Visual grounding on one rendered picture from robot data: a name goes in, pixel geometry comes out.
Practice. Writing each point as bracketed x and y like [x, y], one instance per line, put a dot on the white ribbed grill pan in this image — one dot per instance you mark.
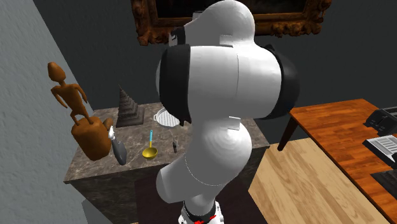
[166, 118]

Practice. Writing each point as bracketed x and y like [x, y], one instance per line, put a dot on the brown wooden human figure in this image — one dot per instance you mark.
[90, 136]

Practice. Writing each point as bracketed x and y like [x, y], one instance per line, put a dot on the black toaster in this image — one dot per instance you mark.
[381, 121]

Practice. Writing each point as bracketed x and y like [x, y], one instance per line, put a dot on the ornate gilded picture frame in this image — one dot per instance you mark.
[145, 28]

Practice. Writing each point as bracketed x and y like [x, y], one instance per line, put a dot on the grey bottle with white top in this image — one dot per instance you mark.
[119, 151]

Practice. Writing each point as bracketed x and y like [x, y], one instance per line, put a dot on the open white book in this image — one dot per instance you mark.
[383, 146]

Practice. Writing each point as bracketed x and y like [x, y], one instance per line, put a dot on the dark stepped pyramid ornament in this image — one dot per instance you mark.
[127, 110]

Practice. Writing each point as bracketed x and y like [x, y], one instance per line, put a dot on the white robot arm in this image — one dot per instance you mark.
[217, 93]

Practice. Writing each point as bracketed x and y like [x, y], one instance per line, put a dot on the reddish wooden table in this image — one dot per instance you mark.
[335, 130]

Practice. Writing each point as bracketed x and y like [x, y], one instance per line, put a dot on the brown marble counter block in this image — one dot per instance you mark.
[136, 139]

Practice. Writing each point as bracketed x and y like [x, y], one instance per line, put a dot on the small dark thin tool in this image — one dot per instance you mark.
[175, 146]

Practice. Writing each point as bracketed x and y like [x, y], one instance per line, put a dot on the dark robot stand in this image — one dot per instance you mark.
[145, 201]

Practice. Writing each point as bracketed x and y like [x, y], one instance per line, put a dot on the flat black rectangular object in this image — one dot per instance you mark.
[387, 181]

